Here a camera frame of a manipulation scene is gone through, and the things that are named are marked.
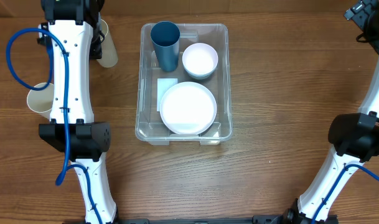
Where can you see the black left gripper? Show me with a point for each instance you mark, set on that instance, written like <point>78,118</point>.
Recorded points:
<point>91,53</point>

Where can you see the beige cup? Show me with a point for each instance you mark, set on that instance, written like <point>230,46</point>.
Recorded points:
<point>109,54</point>
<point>41,101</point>

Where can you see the blue cup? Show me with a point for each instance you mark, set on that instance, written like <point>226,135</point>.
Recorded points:
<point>165,37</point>

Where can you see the pink bowl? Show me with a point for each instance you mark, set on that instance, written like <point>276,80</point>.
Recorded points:
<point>200,58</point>

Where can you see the grey bowl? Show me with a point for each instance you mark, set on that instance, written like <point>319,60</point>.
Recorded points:
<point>200,77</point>

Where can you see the pink plate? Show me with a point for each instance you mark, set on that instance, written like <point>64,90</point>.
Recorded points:
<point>188,108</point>

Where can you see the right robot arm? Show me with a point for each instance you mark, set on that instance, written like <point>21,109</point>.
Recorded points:
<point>354,137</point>

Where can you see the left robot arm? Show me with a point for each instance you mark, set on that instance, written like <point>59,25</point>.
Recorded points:
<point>78,34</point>

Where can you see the white label in bin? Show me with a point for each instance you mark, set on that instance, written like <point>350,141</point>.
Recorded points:
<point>163,84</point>

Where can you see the clear plastic storage bin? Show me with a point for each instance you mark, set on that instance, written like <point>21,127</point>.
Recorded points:
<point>149,126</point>

